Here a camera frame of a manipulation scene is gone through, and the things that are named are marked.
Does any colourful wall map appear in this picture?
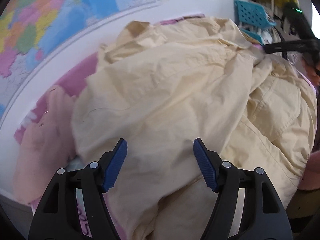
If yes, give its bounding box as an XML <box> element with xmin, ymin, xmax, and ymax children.
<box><xmin>1</xmin><ymin>0</ymin><xmax>155</xmax><ymax>114</ymax></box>

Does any cream yellow large jacket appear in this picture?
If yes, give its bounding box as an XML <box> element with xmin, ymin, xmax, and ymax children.
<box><xmin>71</xmin><ymin>17</ymin><xmax>317</xmax><ymax>239</ymax></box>

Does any pink bed sheet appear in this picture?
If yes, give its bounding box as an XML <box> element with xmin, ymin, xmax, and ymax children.
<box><xmin>15</xmin><ymin>15</ymin><xmax>220</xmax><ymax>239</ymax></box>

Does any person's right hand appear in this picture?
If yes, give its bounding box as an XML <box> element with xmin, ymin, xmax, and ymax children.
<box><xmin>302</xmin><ymin>58</ymin><xmax>320</xmax><ymax>87</ymax></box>

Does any teal perforated plastic basket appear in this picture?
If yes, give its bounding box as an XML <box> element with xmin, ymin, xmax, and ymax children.
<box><xmin>234</xmin><ymin>0</ymin><xmax>276</xmax><ymax>45</ymax></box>

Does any light pink garment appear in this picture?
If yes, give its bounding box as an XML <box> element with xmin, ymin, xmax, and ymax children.
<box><xmin>13</xmin><ymin>86</ymin><xmax>76</xmax><ymax>204</ymax></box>

